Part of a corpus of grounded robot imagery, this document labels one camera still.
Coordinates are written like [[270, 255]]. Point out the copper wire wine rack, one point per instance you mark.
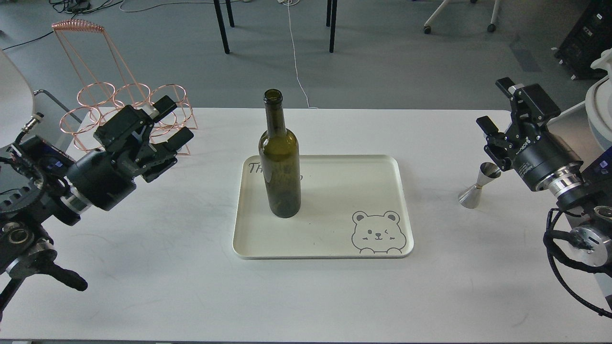
[[100, 99]]

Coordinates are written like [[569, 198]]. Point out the black equipment case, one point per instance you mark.
[[589, 37]]

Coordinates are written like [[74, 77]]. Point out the white chair left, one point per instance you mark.
[[19, 101]]

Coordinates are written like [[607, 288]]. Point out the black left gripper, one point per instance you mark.
[[99, 180]]

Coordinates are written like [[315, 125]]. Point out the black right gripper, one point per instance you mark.
[[533, 152]]

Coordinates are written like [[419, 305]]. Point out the steel double jigger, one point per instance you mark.
[[471, 197]]

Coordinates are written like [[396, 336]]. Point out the white chair right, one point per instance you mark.
[[587, 126]]

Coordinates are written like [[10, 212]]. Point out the white chair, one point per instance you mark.
[[19, 101], [587, 126]]

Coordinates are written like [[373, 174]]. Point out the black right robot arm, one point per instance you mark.
[[578, 230]]

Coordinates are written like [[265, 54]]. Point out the dark green wine bottle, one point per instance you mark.
[[279, 153]]

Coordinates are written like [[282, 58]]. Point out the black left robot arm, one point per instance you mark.
[[60, 187]]

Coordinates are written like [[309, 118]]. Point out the cream tray with bear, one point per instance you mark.
[[352, 206]]

